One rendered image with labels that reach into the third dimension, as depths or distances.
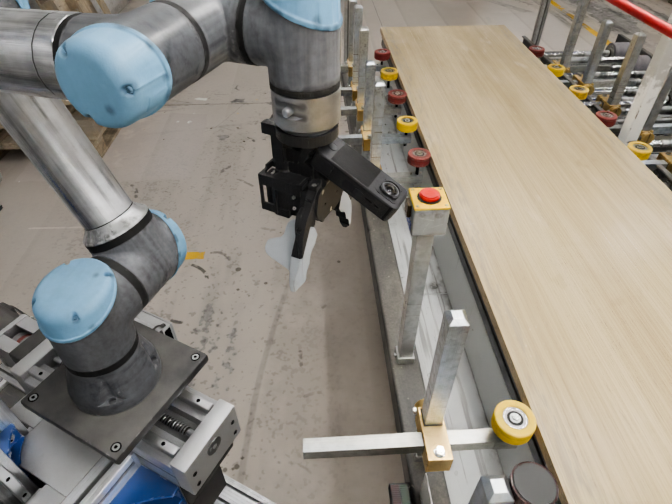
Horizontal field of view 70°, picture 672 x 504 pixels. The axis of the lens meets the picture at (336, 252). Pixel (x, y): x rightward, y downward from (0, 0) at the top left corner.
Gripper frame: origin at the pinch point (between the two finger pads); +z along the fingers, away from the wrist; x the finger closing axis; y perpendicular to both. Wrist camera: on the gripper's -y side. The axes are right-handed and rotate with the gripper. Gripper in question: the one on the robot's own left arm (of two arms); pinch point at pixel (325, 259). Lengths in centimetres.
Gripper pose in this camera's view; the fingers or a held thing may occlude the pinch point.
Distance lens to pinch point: 66.6
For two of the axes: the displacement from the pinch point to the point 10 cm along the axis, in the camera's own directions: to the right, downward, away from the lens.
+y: -8.9, -3.0, 3.4
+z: 0.0, 7.5, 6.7
